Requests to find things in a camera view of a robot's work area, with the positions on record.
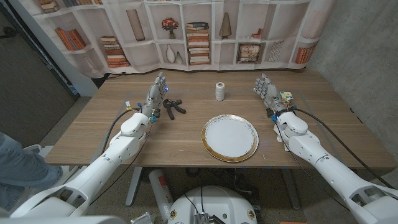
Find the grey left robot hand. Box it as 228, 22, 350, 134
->
141, 72, 169, 121

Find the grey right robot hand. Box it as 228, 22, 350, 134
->
252, 73, 289, 118

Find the multicoloured rubik's cube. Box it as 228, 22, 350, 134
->
279, 91, 294, 105

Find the black spring clamp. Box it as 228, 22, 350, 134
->
162, 98, 187, 121

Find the white thread spool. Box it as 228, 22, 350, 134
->
215, 82, 226, 102

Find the gold-rimmed white paper plate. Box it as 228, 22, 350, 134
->
201, 114, 259, 163

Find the printed bookshelf backdrop cloth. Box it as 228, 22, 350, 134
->
18, 0, 338, 78

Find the grey table leg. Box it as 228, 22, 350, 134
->
125, 167, 143, 207
281, 169, 302, 211

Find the white cylinder with red label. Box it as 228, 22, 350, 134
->
148, 169, 174, 223

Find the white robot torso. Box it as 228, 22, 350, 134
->
167, 185, 258, 224

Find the person in jeans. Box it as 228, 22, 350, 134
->
0, 132, 63, 212

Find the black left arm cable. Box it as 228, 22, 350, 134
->
99, 107, 144, 156

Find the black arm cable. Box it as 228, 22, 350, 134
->
99, 107, 144, 156
291, 107, 396, 190

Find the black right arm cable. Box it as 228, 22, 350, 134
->
291, 107, 396, 190

